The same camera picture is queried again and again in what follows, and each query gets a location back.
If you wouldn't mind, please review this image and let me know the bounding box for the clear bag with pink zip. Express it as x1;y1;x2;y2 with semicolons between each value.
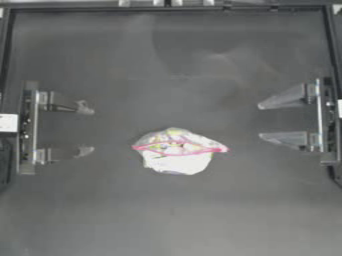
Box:
131;126;232;176

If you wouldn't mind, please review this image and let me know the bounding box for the black metal frame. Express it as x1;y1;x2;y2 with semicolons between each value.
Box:
0;1;342;84

